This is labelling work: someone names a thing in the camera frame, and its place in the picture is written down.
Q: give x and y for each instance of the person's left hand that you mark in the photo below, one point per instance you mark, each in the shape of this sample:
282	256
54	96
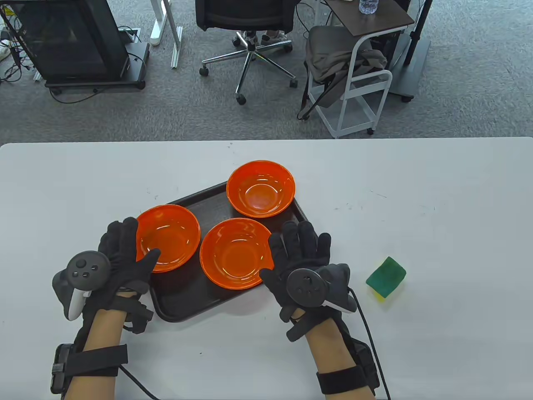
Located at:
125	266

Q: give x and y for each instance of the person's right hand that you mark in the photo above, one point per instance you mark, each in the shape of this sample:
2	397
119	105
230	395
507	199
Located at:
300	250

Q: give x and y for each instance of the orange plastic bowl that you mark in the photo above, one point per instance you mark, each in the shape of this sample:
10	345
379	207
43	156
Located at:
170	237
233	254
260	189

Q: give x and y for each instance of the green and yellow sponge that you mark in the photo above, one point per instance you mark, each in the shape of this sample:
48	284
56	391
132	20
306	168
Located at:
385	277

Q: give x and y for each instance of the dark brown serving tray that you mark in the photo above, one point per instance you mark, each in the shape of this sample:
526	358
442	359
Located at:
187	296

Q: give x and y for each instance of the grey jacket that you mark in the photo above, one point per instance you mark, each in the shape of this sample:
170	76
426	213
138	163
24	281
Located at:
329	54

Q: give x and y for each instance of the black display stand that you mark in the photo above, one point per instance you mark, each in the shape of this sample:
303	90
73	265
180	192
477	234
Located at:
70	37

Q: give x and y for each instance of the white cart with brown top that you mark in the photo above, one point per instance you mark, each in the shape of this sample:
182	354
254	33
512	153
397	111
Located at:
374	18

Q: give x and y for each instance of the black office chair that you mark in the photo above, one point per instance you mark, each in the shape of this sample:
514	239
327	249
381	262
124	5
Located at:
245	12

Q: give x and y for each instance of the clear water bottle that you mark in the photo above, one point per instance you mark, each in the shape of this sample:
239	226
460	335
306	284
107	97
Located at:
368	6

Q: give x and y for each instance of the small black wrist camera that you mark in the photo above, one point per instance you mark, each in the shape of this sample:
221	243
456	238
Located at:
139	318

